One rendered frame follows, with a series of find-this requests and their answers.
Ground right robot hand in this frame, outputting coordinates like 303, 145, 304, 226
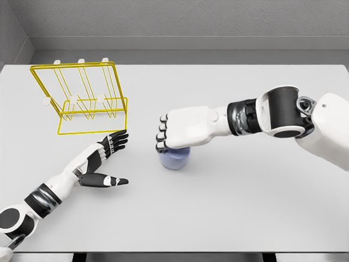
155, 106, 220, 152

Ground light blue cup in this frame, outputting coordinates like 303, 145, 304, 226
158, 146, 191, 171

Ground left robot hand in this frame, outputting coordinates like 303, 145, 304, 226
62, 129, 130, 189

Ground yellow wire cup holder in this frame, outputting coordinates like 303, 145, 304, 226
29, 57, 129, 135

